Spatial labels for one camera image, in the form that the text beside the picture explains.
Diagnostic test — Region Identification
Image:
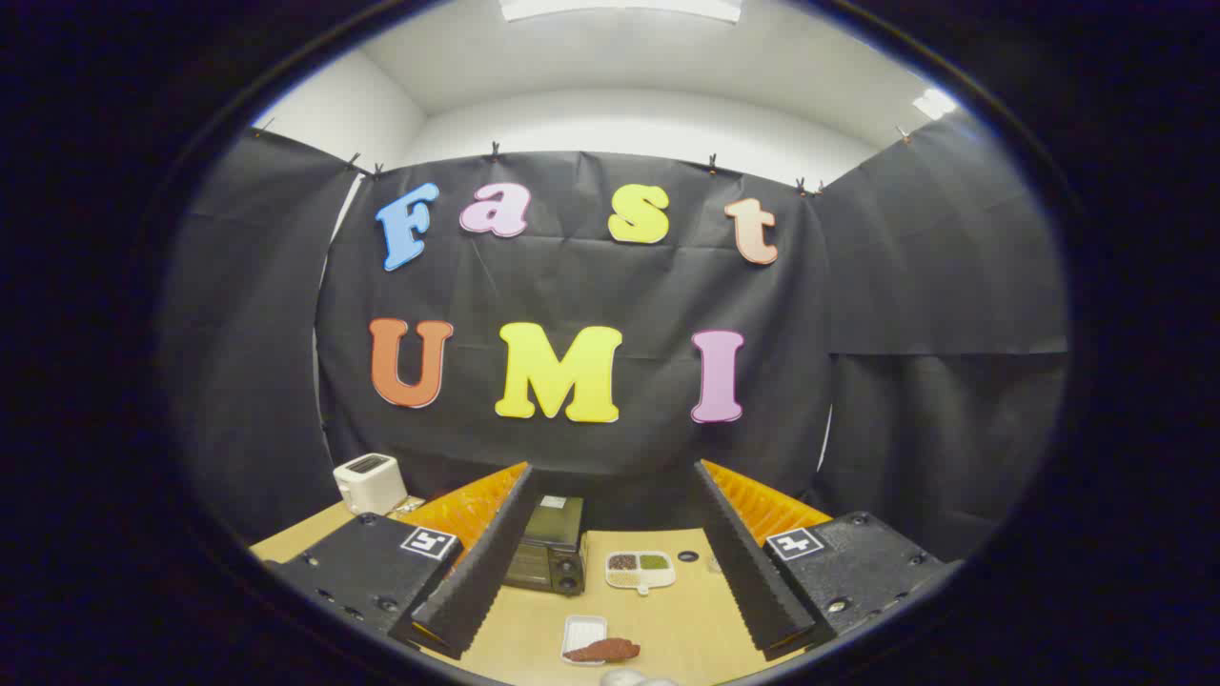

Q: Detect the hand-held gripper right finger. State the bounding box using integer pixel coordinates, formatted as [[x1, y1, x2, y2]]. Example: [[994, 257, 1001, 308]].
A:
[[693, 459, 959, 663]]

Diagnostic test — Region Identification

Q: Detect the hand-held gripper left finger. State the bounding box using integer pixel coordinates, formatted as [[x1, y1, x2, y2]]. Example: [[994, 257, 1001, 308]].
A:
[[267, 462, 542, 660]]

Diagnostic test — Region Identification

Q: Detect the white divided dish with grains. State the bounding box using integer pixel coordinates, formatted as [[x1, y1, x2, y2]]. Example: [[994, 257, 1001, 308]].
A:
[[605, 550, 678, 596]]

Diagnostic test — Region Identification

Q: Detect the white rectangular tray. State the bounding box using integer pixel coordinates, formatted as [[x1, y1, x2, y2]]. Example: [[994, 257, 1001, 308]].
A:
[[560, 615, 608, 666]]

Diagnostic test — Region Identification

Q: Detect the reddish brown meat piece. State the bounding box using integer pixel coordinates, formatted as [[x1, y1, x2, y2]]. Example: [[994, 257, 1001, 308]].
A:
[[564, 636, 641, 664]]

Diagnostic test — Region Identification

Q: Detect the white bread toaster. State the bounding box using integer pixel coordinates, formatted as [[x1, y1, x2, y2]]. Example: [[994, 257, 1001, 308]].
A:
[[333, 454, 409, 516]]

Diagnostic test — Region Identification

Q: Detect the black toaster oven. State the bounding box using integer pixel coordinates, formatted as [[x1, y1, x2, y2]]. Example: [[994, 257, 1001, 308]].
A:
[[502, 494, 589, 597]]

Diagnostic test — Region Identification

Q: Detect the row of black cloth clips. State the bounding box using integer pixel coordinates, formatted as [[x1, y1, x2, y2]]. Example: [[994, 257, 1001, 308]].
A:
[[255, 116, 914, 196]]

